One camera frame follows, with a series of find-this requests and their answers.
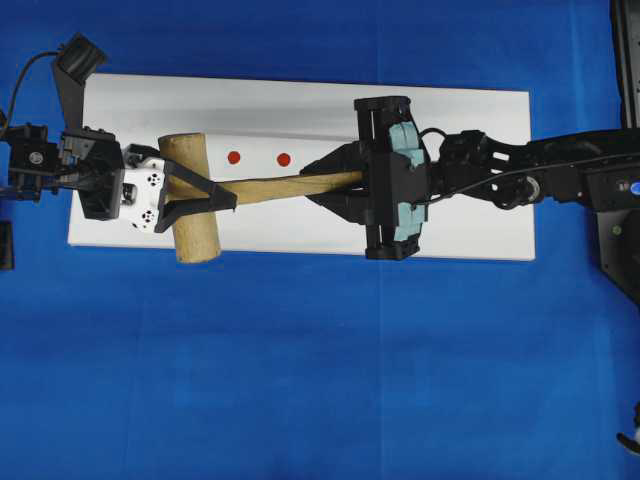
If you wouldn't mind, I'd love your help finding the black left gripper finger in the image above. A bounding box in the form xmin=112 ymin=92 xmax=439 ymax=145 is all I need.
xmin=300 ymin=141 xmax=370 ymax=175
xmin=306 ymin=189 xmax=371 ymax=225

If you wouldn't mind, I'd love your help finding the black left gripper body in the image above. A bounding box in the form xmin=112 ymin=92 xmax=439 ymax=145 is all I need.
xmin=354 ymin=96 xmax=429 ymax=260

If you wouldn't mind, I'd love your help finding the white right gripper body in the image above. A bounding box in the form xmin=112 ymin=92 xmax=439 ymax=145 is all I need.
xmin=118 ymin=144 xmax=166 ymax=233

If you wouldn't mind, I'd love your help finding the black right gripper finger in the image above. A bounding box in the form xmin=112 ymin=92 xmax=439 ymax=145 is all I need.
xmin=154 ymin=198 xmax=221 ymax=233
xmin=164 ymin=160 xmax=236 ymax=210

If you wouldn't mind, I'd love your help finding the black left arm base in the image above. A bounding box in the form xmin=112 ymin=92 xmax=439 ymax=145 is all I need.
xmin=596 ymin=1 xmax=639 ymax=302

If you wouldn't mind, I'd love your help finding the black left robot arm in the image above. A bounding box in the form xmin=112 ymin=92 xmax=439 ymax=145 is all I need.
xmin=300 ymin=96 xmax=639 ymax=260

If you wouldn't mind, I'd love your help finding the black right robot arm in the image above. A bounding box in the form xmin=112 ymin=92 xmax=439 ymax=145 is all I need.
xmin=1 ymin=124 xmax=237 ymax=233

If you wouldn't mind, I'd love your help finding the small white raised block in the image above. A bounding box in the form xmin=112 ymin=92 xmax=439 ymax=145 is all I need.
xmin=181 ymin=133 xmax=364 ymax=205

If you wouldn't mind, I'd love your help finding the large white foam board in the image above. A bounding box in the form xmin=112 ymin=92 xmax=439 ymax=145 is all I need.
xmin=67 ymin=74 xmax=536 ymax=261

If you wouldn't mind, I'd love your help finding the blue table cloth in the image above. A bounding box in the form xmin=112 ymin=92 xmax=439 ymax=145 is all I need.
xmin=1 ymin=1 xmax=639 ymax=479

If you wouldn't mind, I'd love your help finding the black clip bottom right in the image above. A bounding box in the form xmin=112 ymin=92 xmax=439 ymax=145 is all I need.
xmin=615 ymin=399 xmax=640 ymax=454

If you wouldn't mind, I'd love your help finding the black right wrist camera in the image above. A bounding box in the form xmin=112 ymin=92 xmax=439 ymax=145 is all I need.
xmin=51 ymin=33 xmax=108 ymax=129

